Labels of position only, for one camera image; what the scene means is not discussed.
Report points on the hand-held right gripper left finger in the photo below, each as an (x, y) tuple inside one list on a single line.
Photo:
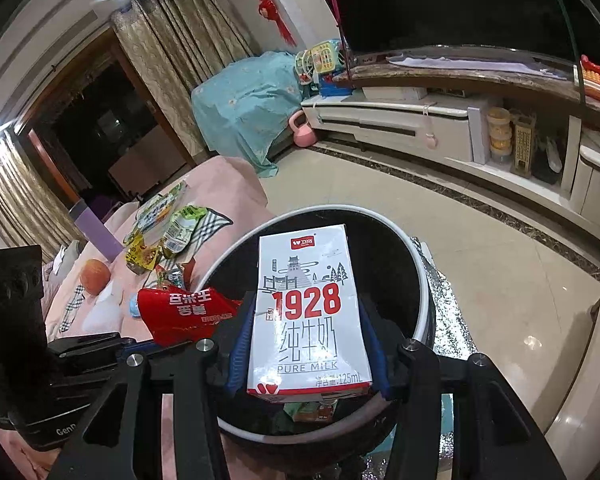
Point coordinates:
[(242, 345)]

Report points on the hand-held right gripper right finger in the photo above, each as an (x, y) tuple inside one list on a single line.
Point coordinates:
[(375, 355)]

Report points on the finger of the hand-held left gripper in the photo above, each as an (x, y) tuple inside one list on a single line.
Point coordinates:
[(90, 344)]

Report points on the red snack packet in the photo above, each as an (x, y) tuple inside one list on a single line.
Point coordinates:
[(185, 310)]

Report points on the white red milk carton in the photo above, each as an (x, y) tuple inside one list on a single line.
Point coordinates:
[(307, 310)]

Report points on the yellow snack packet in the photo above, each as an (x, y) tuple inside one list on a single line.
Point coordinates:
[(142, 256)]

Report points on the white round bin black bag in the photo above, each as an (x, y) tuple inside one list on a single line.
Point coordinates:
[(325, 217)]

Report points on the small blue wrapper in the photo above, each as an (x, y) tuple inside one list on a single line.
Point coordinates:
[(135, 306)]

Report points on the peach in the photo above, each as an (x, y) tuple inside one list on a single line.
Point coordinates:
[(96, 276)]

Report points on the silver foil mat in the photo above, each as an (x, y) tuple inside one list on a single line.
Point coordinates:
[(450, 320)]

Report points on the purple bottle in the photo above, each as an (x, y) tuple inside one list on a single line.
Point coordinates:
[(94, 232)]

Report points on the green snack packet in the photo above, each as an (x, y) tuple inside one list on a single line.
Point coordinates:
[(182, 227)]

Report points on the beige patterned curtain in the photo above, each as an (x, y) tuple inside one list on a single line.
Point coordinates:
[(20, 200), (180, 60)]

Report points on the green picture book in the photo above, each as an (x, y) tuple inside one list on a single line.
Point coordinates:
[(157, 206)]

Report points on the pink cabinet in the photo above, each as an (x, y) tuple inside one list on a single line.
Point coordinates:
[(145, 165)]

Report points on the cream chair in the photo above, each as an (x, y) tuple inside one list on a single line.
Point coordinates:
[(590, 360)]

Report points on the pink kettlebell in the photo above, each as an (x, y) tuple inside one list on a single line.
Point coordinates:
[(304, 131)]

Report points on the wooden glass sliding door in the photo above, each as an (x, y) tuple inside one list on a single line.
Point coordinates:
[(45, 110)]

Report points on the yellow lidded jar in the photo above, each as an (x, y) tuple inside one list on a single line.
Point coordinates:
[(500, 135), (500, 150), (498, 117)]

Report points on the teal cloth cover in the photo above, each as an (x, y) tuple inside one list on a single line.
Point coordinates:
[(245, 105)]

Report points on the white television cabinet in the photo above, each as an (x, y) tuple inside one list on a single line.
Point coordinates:
[(380, 115)]

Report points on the white board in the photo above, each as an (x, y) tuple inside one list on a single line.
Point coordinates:
[(478, 135)]

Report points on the white round toy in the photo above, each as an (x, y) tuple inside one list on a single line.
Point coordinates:
[(304, 66)]

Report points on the yellow green toy phone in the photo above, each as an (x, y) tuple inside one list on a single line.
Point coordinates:
[(326, 56)]

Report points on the white cloth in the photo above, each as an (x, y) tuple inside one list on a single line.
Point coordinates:
[(460, 62)]

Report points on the red toy phone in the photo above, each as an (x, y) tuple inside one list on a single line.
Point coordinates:
[(592, 80)]

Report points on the black television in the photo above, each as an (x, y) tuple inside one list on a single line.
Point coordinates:
[(455, 5)]

